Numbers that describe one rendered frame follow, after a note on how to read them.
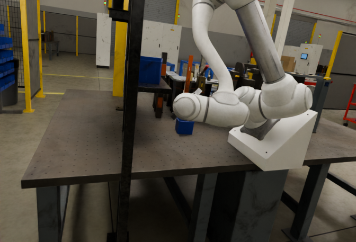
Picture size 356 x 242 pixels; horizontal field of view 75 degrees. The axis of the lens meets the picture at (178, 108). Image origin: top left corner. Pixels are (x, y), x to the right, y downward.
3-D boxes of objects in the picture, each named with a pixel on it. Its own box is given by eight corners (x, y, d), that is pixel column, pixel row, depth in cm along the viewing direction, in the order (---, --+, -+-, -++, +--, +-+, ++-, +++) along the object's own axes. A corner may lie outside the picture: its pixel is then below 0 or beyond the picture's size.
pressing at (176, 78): (301, 88, 235) (302, 87, 235) (319, 93, 214) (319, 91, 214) (168, 76, 203) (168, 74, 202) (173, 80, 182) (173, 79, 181)
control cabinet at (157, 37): (119, 69, 926) (123, 3, 861) (118, 68, 974) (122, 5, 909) (176, 73, 1011) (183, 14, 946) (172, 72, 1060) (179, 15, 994)
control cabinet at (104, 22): (97, 61, 1116) (99, 6, 1050) (109, 62, 1131) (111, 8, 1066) (95, 67, 895) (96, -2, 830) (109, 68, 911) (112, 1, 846)
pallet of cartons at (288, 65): (294, 80, 1434) (300, 57, 1398) (284, 79, 1402) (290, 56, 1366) (279, 76, 1539) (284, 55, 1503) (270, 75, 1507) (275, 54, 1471)
